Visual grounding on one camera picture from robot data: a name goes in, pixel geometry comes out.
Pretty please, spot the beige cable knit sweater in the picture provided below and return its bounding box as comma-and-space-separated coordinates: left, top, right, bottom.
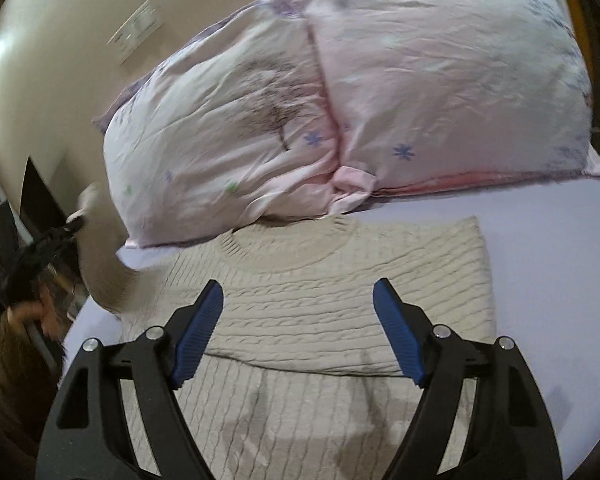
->
78, 187, 495, 479

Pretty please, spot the left hand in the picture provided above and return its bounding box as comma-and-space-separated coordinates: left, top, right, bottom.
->
7, 284, 61, 340

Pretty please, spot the brown fuzzy left sleeve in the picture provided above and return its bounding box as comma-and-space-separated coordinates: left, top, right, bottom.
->
0, 318, 60, 476

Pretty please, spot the lavender bed sheet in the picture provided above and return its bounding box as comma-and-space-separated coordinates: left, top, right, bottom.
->
66, 179, 600, 476

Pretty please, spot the pink floral pillow left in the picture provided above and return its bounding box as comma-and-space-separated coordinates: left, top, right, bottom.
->
96, 0, 339, 246

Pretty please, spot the pink floral pillow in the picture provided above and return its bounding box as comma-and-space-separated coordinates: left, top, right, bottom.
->
287, 0, 595, 197
96, 0, 339, 246

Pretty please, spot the pink floral pillow right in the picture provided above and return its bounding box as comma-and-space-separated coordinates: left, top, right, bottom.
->
287, 0, 595, 197

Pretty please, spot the white wall switch panel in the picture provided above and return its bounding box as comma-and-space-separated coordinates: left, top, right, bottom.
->
107, 0, 163, 64

